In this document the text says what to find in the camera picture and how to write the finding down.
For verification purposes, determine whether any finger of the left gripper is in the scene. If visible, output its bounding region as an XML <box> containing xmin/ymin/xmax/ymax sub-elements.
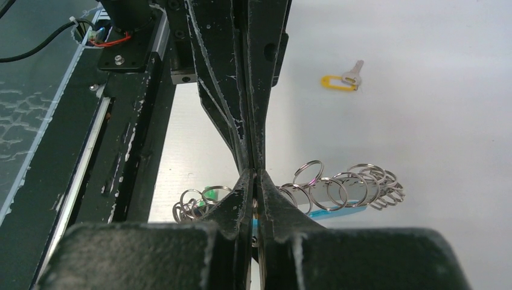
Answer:
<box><xmin>186</xmin><ymin>1</ymin><xmax>250</xmax><ymax>170</ymax></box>
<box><xmin>246</xmin><ymin>1</ymin><xmax>289</xmax><ymax>170</ymax></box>

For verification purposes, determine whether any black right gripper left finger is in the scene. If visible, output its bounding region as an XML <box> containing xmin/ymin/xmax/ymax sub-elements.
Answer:
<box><xmin>36</xmin><ymin>169</ymin><xmax>255</xmax><ymax>289</ymax></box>

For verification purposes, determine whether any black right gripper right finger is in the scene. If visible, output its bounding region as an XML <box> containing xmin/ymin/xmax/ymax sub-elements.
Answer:
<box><xmin>255</xmin><ymin>170</ymin><xmax>470</xmax><ymax>289</ymax></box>

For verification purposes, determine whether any green tagged key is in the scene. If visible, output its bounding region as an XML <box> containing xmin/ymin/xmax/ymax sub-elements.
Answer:
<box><xmin>201</xmin><ymin>186</ymin><xmax>219</xmax><ymax>205</ymax></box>

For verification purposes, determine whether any round key organizer with rings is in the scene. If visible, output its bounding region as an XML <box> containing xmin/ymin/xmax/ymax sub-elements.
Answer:
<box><xmin>171</xmin><ymin>159</ymin><xmax>406</xmax><ymax>225</ymax></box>

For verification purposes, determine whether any yellow tagged key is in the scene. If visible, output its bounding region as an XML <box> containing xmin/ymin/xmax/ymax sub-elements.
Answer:
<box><xmin>321</xmin><ymin>60</ymin><xmax>364</xmax><ymax>91</ymax></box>

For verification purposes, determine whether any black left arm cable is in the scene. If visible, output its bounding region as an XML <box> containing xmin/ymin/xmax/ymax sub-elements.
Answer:
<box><xmin>0</xmin><ymin>0</ymin><xmax>97</xmax><ymax>64</ymax></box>

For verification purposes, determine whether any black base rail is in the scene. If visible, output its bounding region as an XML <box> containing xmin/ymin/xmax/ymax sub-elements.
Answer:
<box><xmin>1</xmin><ymin>1</ymin><xmax>196</xmax><ymax>289</ymax></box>

